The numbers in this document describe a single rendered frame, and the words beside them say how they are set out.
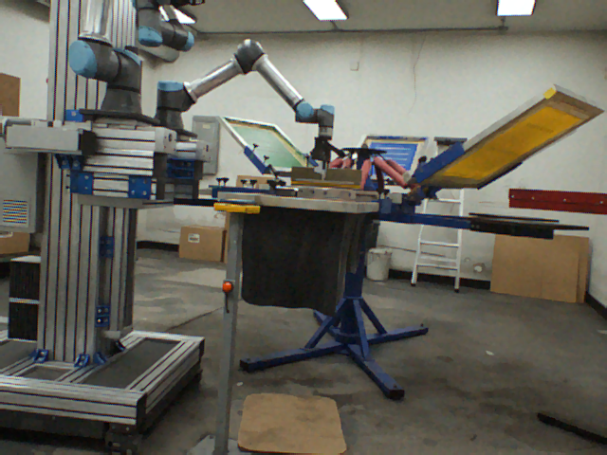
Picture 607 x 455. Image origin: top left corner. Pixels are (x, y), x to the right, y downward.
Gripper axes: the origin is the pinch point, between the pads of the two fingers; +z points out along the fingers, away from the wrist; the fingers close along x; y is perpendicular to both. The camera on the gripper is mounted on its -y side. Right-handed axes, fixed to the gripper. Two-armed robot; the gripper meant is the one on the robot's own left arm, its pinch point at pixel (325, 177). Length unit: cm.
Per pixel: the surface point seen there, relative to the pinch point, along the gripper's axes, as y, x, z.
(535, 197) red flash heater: -97, -5, 2
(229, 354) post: 10, 77, 70
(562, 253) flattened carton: -170, -408, 55
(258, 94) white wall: 218, -415, -115
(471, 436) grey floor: -80, 13, 109
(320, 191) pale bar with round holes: 9.2, -23.8, 7.2
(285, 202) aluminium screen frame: -1, 58, 12
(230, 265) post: 12, 77, 37
